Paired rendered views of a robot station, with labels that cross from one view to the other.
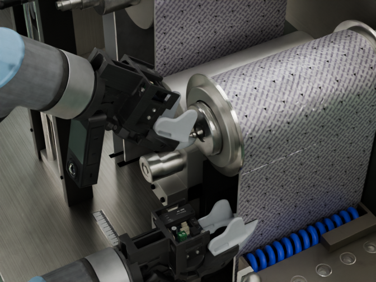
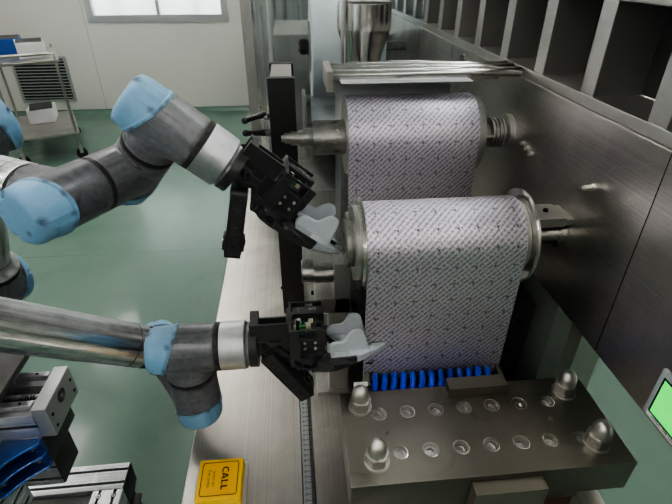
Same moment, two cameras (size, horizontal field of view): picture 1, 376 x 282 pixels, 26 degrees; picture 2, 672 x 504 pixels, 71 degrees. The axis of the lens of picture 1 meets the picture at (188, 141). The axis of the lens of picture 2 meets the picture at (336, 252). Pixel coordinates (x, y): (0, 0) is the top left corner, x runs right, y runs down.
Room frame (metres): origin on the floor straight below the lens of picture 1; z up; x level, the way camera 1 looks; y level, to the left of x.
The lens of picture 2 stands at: (0.24, -0.26, 1.62)
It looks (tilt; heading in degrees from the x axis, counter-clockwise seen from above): 32 degrees down; 24
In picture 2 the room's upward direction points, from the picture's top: straight up
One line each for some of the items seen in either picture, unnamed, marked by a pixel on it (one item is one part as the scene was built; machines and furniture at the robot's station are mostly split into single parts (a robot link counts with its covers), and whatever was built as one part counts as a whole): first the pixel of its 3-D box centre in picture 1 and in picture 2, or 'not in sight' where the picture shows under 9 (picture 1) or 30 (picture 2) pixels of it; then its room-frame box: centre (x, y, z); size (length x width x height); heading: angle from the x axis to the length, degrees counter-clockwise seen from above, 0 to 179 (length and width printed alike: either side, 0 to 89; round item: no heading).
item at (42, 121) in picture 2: not in sight; (37, 98); (3.23, 4.19, 0.51); 0.91 x 0.58 x 1.02; 54
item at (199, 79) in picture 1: (214, 125); (358, 242); (0.82, -0.04, 1.25); 0.15 x 0.01 x 0.15; 30
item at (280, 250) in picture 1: (305, 239); (433, 379); (0.81, -0.18, 1.03); 0.21 x 0.04 x 0.03; 120
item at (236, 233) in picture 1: (235, 230); (357, 342); (0.75, -0.07, 1.12); 0.09 x 0.03 x 0.06; 118
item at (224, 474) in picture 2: not in sight; (220, 482); (0.57, 0.09, 0.91); 0.07 x 0.07 x 0.02; 30
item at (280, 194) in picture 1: (304, 190); (437, 330); (0.83, -0.17, 1.11); 0.23 x 0.01 x 0.18; 120
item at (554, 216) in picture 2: not in sight; (548, 214); (0.97, -0.29, 1.28); 0.06 x 0.05 x 0.02; 120
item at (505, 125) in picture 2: not in sight; (490, 132); (1.18, -0.16, 1.33); 0.07 x 0.07 x 0.07; 30
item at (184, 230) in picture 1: (163, 249); (288, 337); (0.71, 0.03, 1.12); 0.12 x 0.08 x 0.09; 120
